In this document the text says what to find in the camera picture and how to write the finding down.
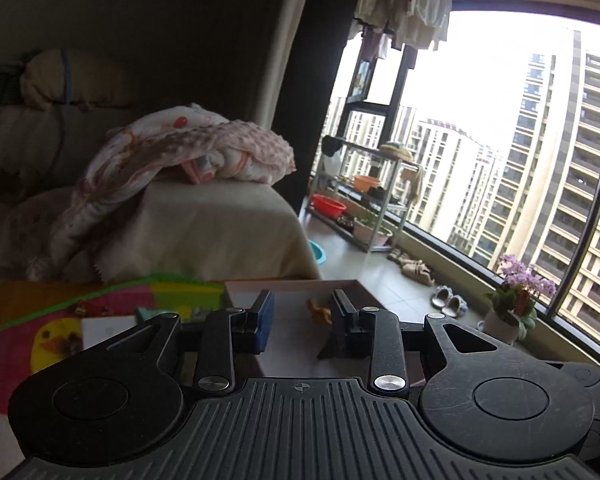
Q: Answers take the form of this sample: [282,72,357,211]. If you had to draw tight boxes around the brown bear figurine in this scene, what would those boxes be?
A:
[308,298,332,326]

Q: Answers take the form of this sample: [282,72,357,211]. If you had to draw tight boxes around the small white carton box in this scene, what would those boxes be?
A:
[81,315,136,350]

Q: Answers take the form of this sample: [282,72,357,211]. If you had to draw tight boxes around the purple flower pot plant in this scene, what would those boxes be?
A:
[478,255,556,344]

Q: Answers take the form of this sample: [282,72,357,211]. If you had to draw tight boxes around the metal balcony shelf rack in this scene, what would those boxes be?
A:
[308,136,424,252]

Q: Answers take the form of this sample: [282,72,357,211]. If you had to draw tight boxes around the colourful cartoon play mat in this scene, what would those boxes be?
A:
[0,275,222,479]

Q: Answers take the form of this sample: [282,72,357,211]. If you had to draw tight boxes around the blue plastic basin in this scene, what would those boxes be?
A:
[309,240,327,266]

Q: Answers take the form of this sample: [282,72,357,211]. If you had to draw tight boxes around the beige pillow with blue strap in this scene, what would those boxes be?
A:
[20,49,140,110]

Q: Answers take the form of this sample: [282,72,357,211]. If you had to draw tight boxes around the floral pink blanket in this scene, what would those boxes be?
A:
[27,103,296,282]

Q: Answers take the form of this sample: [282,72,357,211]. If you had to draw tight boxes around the beige covered sofa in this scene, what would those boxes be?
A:
[0,104,324,286]

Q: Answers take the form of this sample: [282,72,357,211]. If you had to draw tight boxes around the pink cardboard box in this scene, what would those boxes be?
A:
[225,280,382,379]

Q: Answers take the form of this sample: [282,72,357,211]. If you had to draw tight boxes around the red plastic basin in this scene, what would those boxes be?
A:
[311,193,347,220]

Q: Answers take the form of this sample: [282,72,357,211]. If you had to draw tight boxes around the teal plastic toy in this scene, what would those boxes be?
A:
[135,307,180,325]

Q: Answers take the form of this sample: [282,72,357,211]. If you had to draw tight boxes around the pair of grey slippers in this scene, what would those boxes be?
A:
[430,285,468,318]

